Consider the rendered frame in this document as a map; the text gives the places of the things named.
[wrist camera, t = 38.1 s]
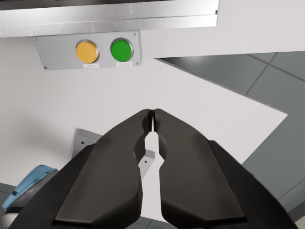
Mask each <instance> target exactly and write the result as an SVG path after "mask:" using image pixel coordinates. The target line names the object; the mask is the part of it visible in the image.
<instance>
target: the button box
mask: <svg viewBox="0 0 305 229"><path fill-rule="evenodd" d="M32 38H33V41H34V44H35V47H36V49H37V52H38V54H39V57H40V60H41V63H42V66H43V68H44V70H69V69H89V68H109V67H129V66H140V65H141V62H142V58H143V55H142V44H141V32H140V30H130V31H113V32H96V33H79V34H62V35H37V36H33V37H32ZM117 40H125V41H127V42H128V43H129V44H130V45H131V47H132V55H131V57H130V58H129V59H128V60H127V61H118V60H116V59H115V58H114V57H113V55H112V52H111V48H112V45H113V44H114V43H115V42H116V41H117ZM82 42H90V43H92V44H93V45H94V46H95V47H96V49H97V51H98V56H97V58H96V60H95V61H94V62H92V63H85V62H83V61H81V60H80V59H79V58H78V56H77V53H76V49H77V46H78V45H79V44H80V43H82Z"/></svg>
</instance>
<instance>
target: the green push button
mask: <svg viewBox="0 0 305 229"><path fill-rule="evenodd" d="M111 52H112V55H113V57H114V58H115V59H116V60H118V61H127V60H128V59H129V58H130V57H131V55H132V47H131V45H130V44H129V43H128V42H127V41H125V40H117V41H116V42H115V43H114V44H113V45H112V48H111Z"/></svg>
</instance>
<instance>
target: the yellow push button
mask: <svg viewBox="0 0 305 229"><path fill-rule="evenodd" d="M76 53H77V56H78V58H79V59H80V60H81V61H83V62H85V63H92V62H94V61H95V60H96V58H97V56H98V51H97V49H96V47H95V46H94V45H93V44H92V43H90V42H82V43H80V44H79V45H78V46H77V49H76Z"/></svg>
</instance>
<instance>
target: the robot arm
mask: <svg viewBox="0 0 305 229"><path fill-rule="evenodd" d="M152 124H153V127H154V132H156V133H157V134H158V146H159V154H160V156H161V157H162V158H163V159H164V162H163V164H162V165H161V166H160V168H159V183H160V201H161V213H162V217H163V218H164V219H165V220H166V221H167V222H169V223H170V224H172V225H173V226H175V227H177V228H178V229H299V228H298V227H297V225H296V224H295V222H294V221H293V219H292V218H291V217H290V215H289V214H288V213H287V211H286V210H285V208H284V207H283V206H282V205H281V203H280V202H279V201H278V200H277V198H276V197H275V196H274V195H273V194H272V193H271V192H270V191H269V190H268V189H267V188H266V187H265V186H264V184H262V183H261V181H260V180H258V179H257V178H256V177H255V176H254V175H253V174H252V173H251V172H250V171H248V170H247V169H246V168H245V167H244V166H243V165H242V164H241V163H240V162H238V161H237V160H236V159H235V158H234V157H233V156H232V155H231V154H229V153H228V152H227V151H226V150H225V149H224V148H223V147H222V146H220V145H219V144H218V143H217V142H216V141H215V140H208V139H207V138H206V137H205V136H204V135H203V134H202V133H201V132H200V131H198V130H197V129H196V128H194V127H193V126H191V125H189V124H188V123H186V122H184V121H182V120H181V119H179V118H177V117H175V116H173V115H171V114H170V113H168V112H166V111H164V110H162V109H160V108H157V109H154V110H151V109H143V110H141V111H139V112H137V113H136V114H134V115H133V116H131V117H129V118H128V119H126V120H124V121H123V122H121V123H119V124H118V125H116V126H114V127H113V128H112V129H110V130H109V131H108V132H107V133H105V134H104V135H103V136H102V137H101V138H100V139H99V140H98V141H97V142H96V143H95V144H87V145H86V146H85V147H84V148H83V149H82V150H81V151H80V152H79V153H78V154H77V155H76V156H74V157H73V158H72V159H71V160H70V161H69V162H68V163H67V164H66V165H65V166H64V167H63V168H62V169H61V170H60V171H59V170H58V169H54V168H51V167H49V166H46V165H43V164H42V165H38V166H36V167H35V168H34V169H33V170H31V171H30V172H29V173H28V174H27V176H26V177H25V178H24V179H23V180H22V181H21V182H20V183H19V184H18V186H17V187H16V188H15V189H14V191H13V192H12V193H11V194H10V195H9V197H8V198H7V199H6V200H5V202H4V203H3V205H2V207H3V208H4V210H6V213H5V214H4V215H3V217H2V223H3V227H4V228H3V229H125V228H127V227H128V226H130V225H131V224H133V223H134V222H136V221H137V220H138V219H139V217H140V215H141V211H142V202H143V188H142V180H141V173H140V168H139V166H138V165H139V162H140V161H141V159H142V158H143V157H144V156H145V154H146V148H145V138H146V136H147V135H148V134H149V132H151V131H152Z"/></svg>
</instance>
